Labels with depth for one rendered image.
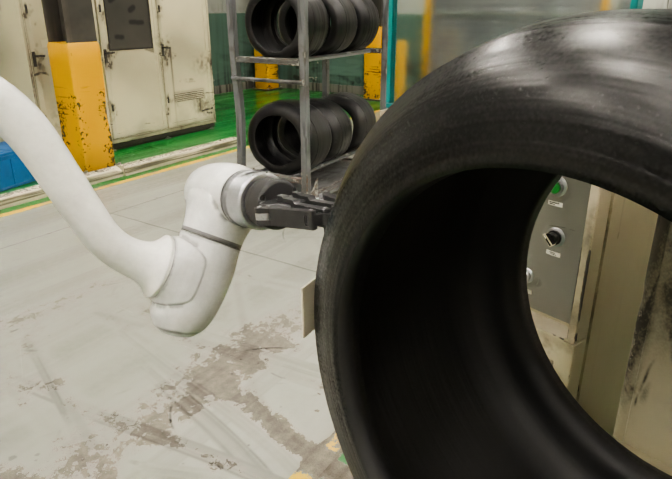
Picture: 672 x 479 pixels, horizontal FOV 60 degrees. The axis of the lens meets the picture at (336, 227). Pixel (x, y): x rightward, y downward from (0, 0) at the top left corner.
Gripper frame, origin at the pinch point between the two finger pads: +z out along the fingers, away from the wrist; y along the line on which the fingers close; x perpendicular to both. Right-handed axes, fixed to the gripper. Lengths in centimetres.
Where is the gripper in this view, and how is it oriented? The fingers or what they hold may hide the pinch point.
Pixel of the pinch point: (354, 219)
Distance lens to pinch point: 72.2
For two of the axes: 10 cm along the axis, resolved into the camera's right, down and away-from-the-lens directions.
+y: 7.7, -2.2, 5.9
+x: 0.9, 9.7, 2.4
